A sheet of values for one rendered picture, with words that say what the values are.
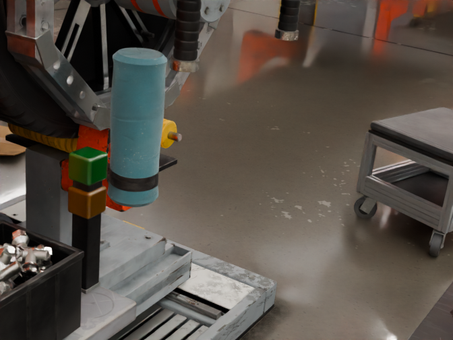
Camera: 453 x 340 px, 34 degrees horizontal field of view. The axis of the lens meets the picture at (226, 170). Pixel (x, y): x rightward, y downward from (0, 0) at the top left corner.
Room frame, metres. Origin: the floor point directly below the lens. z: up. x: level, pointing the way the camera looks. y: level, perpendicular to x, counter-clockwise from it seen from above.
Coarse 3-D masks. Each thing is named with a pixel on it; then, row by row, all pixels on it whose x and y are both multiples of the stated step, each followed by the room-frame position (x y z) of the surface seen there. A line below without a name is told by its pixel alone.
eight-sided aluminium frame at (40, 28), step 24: (24, 0) 1.12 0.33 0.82; (48, 0) 1.11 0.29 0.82; (24, 24) 1.12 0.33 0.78; (48, 24) 1.11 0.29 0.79; (216, 24) 1.54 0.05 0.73; (24, 48) 1.09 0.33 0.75; (48, 48) 1.10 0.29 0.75; (168, 48) 1.48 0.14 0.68; (48, 72) 1.11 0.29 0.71; (72, 72) 1.16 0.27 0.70; (168, 72) 1.47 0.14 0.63; (72, 96) 1.16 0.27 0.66; (96, 96) 1.21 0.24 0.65; (168, 96) 1.40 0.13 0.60; (96, 120) 1.21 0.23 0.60
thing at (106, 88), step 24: (72, 0) 1.33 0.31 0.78; (96, 0) 1.37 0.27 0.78; (72, 24) 1.31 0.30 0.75; (96, 24) 1.38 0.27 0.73; (120, 24) 1.57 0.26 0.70; (144, 24) 1.55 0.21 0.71; (168, 24) 1.54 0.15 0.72; (72, 48) 1.31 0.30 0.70; (96, 48) 1.39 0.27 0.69; (120, 48) 1.52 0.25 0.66; (96, 72) 1.39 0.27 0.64
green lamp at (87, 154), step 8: (72, 152) 0.91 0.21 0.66; (80, 152) 0.91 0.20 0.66; (88, 152) 0.92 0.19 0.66; (96, 152) 0.92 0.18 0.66; (104, 152) 0.92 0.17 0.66; (72, 160) 0.91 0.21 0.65; (80, 160) 0.90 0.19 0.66; (88, 160) 0.89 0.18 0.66; (96, 160) 0.90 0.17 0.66; (104, 160) 0.92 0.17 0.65; (72, 168) 0.91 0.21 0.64; (80, 168) 0.90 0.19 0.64; (88, 168) 0.89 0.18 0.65; (96, 168) 0.90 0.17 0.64; (104, 168) 0.92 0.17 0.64; (72, 176) 0.91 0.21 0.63; (80, 176) 0.90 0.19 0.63; (88, 176) 0.89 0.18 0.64; (96, 176) 0.90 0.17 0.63; (104, 176) 0.92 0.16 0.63; (88, 184) 0.89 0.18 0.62
